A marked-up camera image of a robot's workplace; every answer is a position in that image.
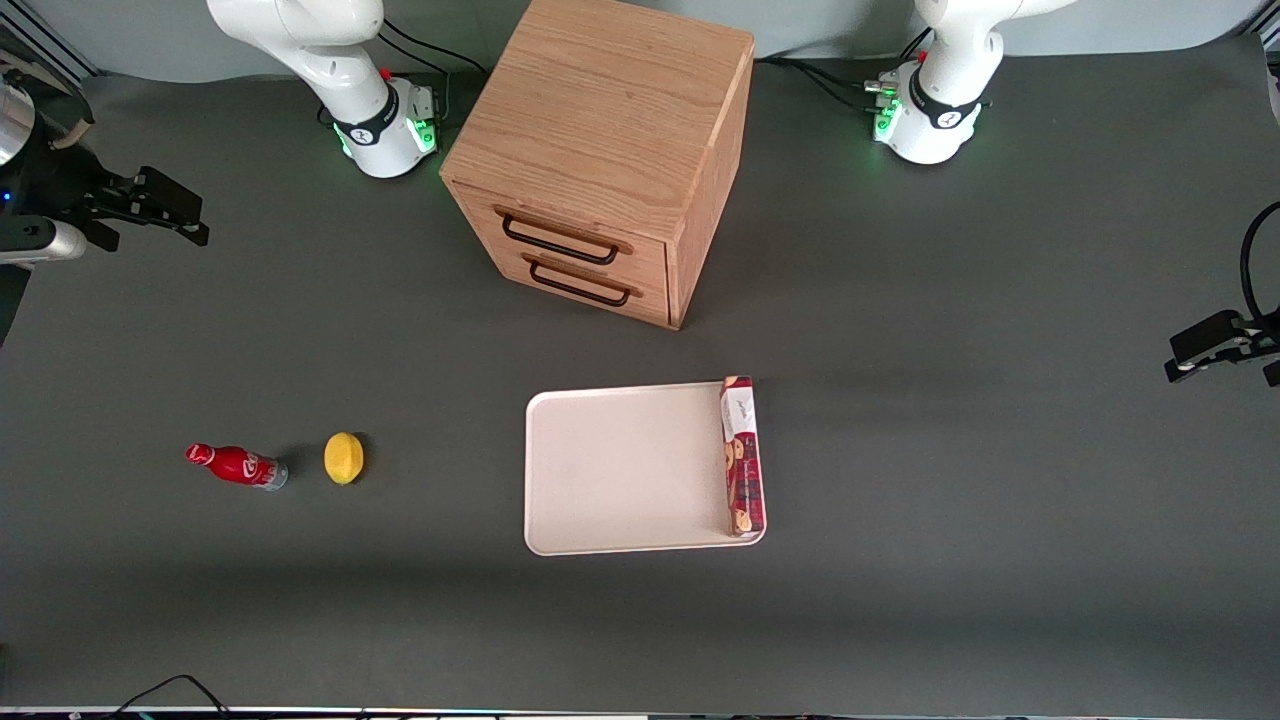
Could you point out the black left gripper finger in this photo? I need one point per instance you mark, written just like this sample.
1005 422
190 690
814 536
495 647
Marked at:
1205 345
1273 373

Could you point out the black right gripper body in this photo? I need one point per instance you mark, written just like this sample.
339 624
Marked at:
58 192

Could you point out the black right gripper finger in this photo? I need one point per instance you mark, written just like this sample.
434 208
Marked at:
170 195
196 234

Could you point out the red coke bottle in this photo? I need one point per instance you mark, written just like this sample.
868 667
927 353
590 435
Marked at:
238 466

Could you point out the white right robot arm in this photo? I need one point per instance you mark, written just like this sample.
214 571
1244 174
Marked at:
330 60

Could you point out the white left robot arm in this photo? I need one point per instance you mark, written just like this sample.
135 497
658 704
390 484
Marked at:
945 90

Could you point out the cream plastic tray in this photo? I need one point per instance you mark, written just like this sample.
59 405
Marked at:
625 470

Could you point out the yellow lemon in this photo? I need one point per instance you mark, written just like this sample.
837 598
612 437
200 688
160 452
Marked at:
344 458

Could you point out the wooden drawer cabinet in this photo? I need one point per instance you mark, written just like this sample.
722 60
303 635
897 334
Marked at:
600 130

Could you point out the red cookie box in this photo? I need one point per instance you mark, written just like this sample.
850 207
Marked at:
742 460

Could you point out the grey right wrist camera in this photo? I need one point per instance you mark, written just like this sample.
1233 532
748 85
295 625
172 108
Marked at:
45 242

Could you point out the aluminium frame profile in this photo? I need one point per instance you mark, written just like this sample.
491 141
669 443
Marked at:
45 35

